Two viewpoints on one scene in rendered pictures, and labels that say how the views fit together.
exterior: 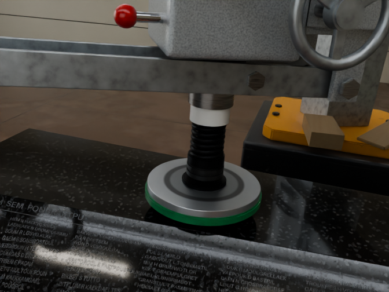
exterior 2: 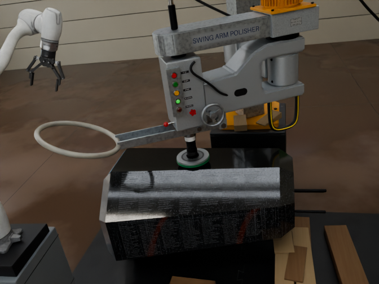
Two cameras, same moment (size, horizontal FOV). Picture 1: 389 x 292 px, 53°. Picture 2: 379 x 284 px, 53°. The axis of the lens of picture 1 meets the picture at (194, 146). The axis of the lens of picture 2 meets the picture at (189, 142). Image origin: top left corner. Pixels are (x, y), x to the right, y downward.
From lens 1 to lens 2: 174 cm
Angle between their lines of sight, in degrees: 5
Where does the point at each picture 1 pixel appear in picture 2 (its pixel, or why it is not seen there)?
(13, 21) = (32, 52)
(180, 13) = (178, 122)
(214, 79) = (189, 131)
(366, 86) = not seen: hidden behind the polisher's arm
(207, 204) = (194, 162)
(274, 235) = (214, 166)
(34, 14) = not seen: hidden behind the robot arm
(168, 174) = (182, 155)
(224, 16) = (188, 120)
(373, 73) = not seen: hidden behind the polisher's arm
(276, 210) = (215, 159)
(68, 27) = (75, 48)
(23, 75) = (145, 141)
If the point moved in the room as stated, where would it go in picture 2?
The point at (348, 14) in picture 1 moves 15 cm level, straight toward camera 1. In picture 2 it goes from (213, 116) to (207, 127)
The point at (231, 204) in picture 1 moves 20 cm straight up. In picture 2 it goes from (200, 160) to (197, 132)
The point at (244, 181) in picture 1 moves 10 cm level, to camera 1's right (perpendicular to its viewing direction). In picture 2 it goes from (204, 153) to (219, 151)
